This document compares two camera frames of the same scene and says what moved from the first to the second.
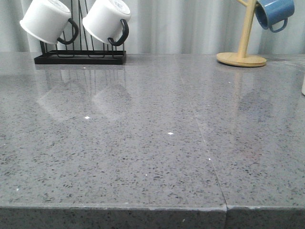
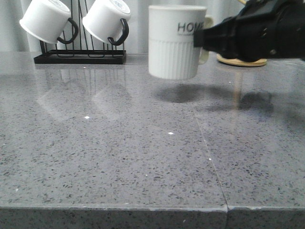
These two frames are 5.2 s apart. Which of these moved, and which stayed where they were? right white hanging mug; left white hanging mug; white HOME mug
Moved: white HOME mug
Stayed: right white hanging mug; left white hanging mug
